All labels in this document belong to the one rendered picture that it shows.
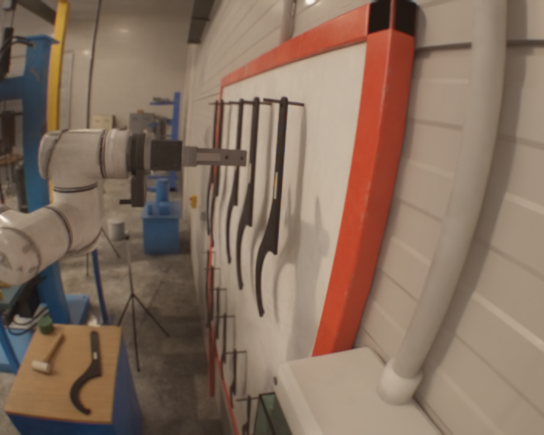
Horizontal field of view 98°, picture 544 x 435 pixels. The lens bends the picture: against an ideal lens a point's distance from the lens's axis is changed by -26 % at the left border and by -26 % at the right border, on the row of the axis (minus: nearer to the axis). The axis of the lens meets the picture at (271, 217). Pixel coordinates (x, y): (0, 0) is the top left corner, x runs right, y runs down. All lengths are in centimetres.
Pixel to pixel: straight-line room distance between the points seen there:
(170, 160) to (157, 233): 435
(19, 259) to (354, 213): 45
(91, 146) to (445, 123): 50
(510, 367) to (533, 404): 4
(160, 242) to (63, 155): 439
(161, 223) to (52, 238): 430
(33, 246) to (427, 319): 49
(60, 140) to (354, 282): 50
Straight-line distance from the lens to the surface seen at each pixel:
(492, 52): 30
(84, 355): 192
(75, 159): 55
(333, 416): 37
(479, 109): 28
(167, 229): 481
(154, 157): 50
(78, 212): 57
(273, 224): 61
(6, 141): 324
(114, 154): 53
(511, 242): 30
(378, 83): 40
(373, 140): 39
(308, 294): 58
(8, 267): 49
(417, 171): 38
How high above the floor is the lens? 223
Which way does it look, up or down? 19 degrees down
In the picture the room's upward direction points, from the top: 6 degrees clockwise
